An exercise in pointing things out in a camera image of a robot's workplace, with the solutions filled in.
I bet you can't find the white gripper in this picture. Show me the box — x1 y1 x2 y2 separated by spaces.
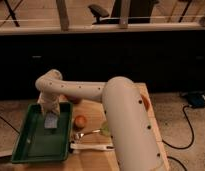
38 92 60 116

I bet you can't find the grey sponge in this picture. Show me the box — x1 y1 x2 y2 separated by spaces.
44 113 58 129

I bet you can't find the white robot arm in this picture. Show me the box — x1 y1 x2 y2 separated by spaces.
35 69 166 171

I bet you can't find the green plastic tray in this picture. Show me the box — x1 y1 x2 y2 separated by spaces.
11 102 73 164

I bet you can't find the brown egg-shaped ball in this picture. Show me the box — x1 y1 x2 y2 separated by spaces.
74 115 87 129

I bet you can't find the metal spoon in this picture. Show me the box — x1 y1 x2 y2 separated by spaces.
73 129 100 140

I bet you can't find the white plastic knife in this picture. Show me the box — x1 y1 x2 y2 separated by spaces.
70 143 114 151

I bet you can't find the black office chair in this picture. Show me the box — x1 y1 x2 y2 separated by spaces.
88 0 159 25

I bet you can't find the black floor device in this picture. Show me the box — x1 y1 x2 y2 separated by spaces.
186 93 205 108

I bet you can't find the black cable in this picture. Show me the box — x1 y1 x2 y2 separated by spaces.
161 104 196 150

